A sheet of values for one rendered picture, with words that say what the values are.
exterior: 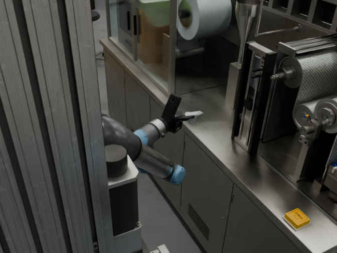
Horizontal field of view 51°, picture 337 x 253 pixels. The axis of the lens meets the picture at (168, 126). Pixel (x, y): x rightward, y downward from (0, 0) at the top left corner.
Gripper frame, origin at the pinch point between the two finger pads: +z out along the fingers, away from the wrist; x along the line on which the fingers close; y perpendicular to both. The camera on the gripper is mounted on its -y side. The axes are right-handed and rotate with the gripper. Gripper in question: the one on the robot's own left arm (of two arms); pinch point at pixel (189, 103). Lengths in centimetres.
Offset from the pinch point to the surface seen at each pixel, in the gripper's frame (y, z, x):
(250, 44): -21.3, 32.0, 7.1
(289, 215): 24, -2, 57
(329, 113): -11, 24, 51
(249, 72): -8.9, 31.6, 10.9
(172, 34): -2, 47, -46
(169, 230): 126, 24, -8
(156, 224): 127, 22, -19
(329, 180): 15, 19, 63
